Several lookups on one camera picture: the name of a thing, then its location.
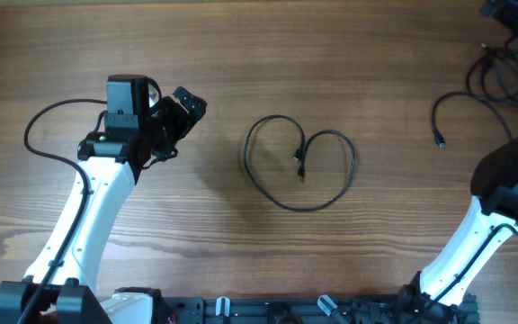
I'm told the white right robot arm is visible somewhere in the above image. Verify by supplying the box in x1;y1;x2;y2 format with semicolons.
416;1;518;314

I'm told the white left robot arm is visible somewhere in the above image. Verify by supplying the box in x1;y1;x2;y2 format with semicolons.
0;75;207;323

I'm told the black USB cable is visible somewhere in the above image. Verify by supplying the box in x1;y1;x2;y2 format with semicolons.
465;42;518;104
243;114;357;212
431;89;516;149

